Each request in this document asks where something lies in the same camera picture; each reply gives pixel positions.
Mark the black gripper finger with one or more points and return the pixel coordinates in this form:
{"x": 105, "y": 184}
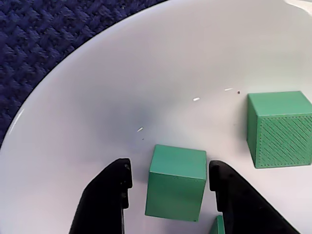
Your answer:
{"x": 243, "y": 214}
{"x": 102, "y": 207}

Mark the green cube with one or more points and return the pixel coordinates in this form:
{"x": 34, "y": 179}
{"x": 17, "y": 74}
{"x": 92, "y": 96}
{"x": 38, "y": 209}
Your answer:
{"x": 175, "y": 190}
{"x": 280, "y": 136}
{"x": 218, "y": 228}

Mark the white round plate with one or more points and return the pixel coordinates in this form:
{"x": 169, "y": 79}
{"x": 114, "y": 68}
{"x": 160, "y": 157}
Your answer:
{"x": 170, "y": 73}

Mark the blue woven tablecloth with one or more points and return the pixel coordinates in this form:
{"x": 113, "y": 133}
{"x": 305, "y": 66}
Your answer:
{"x": 36, "y": 48}

